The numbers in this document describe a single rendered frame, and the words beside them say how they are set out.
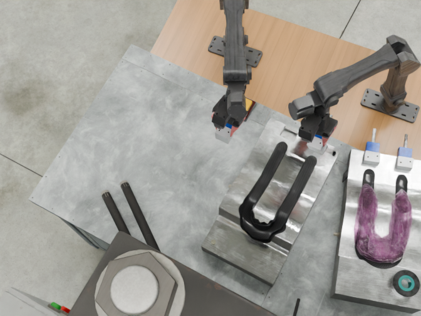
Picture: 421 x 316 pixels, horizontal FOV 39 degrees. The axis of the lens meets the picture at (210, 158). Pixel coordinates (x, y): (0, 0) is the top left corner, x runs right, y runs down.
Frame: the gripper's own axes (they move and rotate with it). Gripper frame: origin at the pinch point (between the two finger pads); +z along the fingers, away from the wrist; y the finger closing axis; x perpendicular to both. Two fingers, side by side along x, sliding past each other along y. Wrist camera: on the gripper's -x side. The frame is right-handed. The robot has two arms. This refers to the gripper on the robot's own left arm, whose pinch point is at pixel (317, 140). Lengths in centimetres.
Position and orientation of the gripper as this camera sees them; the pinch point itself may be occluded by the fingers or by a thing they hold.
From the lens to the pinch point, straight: 198.6
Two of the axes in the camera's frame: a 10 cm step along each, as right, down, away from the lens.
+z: 0.6, 6.6, 7.5
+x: 5.4, -6.5, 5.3
